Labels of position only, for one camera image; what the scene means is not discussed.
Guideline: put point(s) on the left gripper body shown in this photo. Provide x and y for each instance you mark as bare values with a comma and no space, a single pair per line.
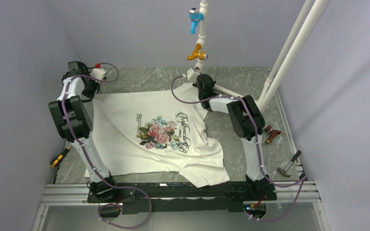
90,88

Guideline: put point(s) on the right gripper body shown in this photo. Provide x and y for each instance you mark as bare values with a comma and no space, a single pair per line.
200,96

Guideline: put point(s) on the white printed t-shirt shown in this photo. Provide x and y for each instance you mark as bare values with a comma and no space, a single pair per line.
157,131

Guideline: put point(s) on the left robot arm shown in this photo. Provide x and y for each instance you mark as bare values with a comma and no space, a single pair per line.
73,123

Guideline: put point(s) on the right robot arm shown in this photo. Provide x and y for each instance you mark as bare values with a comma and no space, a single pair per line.
247,122

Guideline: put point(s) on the orange faucet tap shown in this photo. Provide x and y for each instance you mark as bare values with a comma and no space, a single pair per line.
197,53

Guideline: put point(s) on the blue faucet tap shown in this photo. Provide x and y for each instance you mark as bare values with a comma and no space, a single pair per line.
196,17

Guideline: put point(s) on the yellow black screwdriver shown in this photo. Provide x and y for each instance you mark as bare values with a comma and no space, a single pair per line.
59,158

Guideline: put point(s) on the brown brass faucet tap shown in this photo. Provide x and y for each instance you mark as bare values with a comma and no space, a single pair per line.
272,133

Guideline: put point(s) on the claw hammer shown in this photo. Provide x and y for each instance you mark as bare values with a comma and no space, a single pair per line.
283,172

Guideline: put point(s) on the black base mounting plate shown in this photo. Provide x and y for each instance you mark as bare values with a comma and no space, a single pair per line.
231,196

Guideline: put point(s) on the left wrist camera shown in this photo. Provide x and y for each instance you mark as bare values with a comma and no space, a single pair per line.
98,72

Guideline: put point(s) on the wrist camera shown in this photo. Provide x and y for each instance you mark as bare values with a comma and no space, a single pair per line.
98,72
192,74

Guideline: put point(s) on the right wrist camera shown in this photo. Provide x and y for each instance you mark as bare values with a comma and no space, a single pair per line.
192,74

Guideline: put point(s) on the white pvc pipe frame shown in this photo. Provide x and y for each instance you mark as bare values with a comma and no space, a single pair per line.
250,32

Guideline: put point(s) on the aluminium rail frame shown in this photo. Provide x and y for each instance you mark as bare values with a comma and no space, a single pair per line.
290,192

